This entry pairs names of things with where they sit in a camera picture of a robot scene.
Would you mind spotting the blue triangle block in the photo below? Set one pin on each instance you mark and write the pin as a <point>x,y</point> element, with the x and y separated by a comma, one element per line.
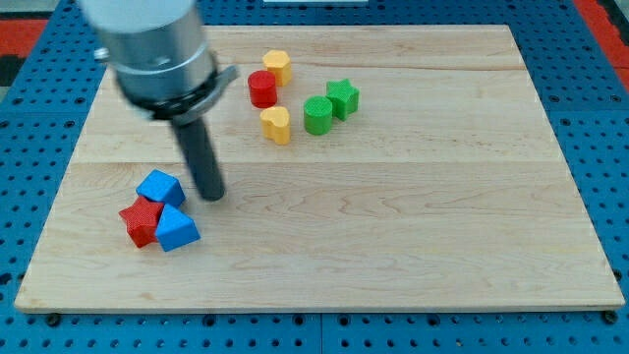
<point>175,229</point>

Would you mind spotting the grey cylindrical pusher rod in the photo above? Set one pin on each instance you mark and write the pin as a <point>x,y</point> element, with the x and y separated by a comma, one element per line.
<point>196,147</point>

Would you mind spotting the green star block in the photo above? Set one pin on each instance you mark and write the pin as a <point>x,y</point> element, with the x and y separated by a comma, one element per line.
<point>344,96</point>

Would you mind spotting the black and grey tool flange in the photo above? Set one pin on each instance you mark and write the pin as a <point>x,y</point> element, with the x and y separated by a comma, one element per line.
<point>176,85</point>

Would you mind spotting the blue cube block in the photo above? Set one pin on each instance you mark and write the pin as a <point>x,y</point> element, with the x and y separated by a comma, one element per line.
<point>161,187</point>

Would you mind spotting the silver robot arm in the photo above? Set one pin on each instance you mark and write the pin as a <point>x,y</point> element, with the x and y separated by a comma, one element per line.
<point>124,27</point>

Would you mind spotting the yellow heart block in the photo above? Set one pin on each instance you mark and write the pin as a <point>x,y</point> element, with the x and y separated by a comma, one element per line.
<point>276,124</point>

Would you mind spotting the red cylinder block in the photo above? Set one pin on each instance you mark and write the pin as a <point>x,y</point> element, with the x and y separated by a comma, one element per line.
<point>262,89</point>

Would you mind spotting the red star block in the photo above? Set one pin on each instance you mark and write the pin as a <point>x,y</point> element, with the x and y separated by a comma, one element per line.
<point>141,219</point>

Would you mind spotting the wooden board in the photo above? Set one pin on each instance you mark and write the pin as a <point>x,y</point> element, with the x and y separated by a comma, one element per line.
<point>446,191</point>

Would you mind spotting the yellow hexagon block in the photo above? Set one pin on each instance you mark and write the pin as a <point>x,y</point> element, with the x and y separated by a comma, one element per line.
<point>278,63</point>

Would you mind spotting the green cylinder block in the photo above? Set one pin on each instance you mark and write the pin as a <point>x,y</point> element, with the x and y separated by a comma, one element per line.
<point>318,115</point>

